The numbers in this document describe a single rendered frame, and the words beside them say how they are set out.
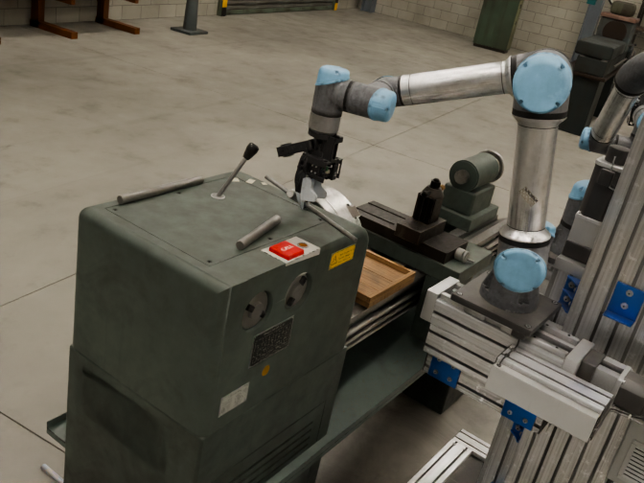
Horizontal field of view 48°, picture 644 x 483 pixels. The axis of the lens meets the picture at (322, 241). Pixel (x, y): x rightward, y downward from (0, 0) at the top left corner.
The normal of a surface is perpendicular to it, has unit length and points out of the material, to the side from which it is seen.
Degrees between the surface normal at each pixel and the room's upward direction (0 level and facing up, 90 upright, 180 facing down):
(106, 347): 90
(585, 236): 90
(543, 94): 83
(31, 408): 0
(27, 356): 0
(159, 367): 90
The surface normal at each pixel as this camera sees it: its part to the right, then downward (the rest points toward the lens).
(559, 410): -0.59, 0.24
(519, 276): -0.33, 0.46
